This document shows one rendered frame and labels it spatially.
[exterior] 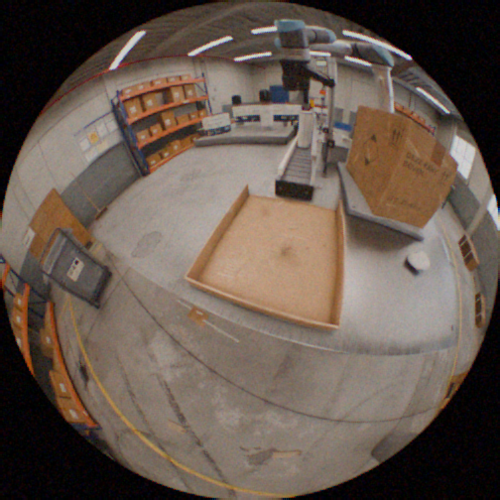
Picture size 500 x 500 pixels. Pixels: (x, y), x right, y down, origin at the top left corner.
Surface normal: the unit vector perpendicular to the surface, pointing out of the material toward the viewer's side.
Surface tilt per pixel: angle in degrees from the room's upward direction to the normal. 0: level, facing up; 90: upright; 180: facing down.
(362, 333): 0
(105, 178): 90
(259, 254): 0
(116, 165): 90
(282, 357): 0
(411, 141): 90
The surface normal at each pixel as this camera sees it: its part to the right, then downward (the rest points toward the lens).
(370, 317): -0.10, -0.57
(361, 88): -0.49, 0.74
